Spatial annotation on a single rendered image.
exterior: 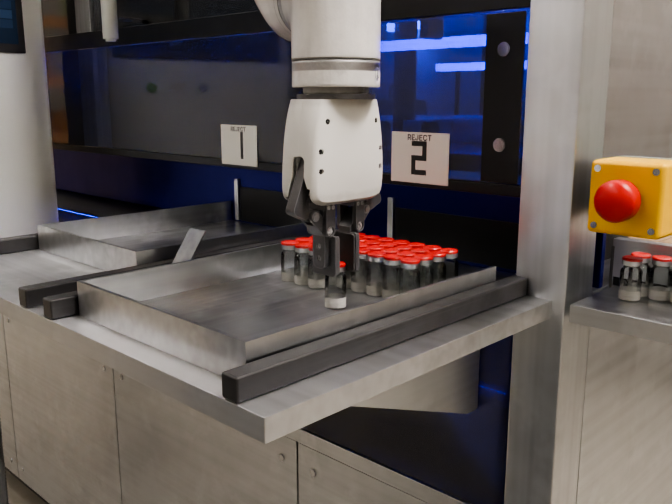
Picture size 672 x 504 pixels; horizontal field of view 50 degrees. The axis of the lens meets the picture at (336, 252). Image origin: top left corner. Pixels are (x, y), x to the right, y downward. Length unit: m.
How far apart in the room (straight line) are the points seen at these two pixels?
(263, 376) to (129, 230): 0.67
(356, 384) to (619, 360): 0.48
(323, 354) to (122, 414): 1.04
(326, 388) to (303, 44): 0.31
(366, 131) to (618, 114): 0.29
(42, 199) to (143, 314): 0.90
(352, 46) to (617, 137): 0.33
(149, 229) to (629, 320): 0.73
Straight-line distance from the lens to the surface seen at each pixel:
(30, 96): 1.51
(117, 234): 1.16
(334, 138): 0.68
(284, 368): 0.54
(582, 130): 0.78
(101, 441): 1.70
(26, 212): 1.51
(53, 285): 0.81
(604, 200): 0.72
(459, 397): 0.85
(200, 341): 0.59
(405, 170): 0.89
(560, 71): 0.78
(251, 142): 1.09
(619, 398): 0.99
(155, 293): 0.80
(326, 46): 0.67
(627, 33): 0.87
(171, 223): 1.21
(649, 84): 0.93
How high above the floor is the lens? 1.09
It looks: 12 degrees down
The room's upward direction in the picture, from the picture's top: straight up
